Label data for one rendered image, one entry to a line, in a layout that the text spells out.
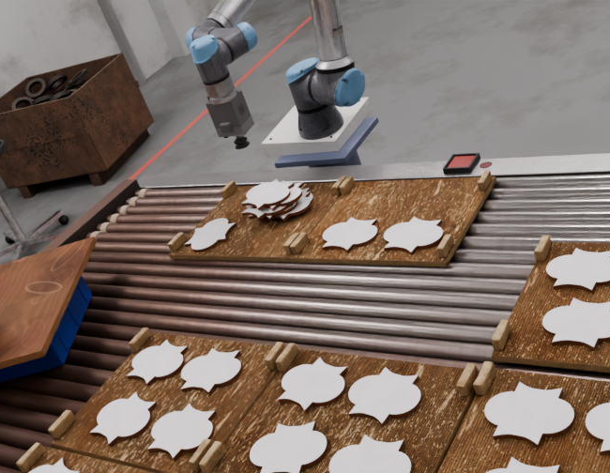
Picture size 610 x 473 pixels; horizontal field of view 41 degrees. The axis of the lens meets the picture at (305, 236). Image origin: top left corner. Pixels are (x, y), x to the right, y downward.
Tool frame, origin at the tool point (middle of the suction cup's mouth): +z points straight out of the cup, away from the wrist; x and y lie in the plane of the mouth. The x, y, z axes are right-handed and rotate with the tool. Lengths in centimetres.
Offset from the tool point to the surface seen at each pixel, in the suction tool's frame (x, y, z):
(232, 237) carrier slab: -22.8, 3.1, 15.0
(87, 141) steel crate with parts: 185, -263, 99
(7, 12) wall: 278, -381, 34
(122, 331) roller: -59, -9, 16
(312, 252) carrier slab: -30.7, 31.8, 13.1
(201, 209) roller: -4.0, -20.4, 19.2
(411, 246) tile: -31, 58, 11
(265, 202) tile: -15.2, 12.0, 8.8
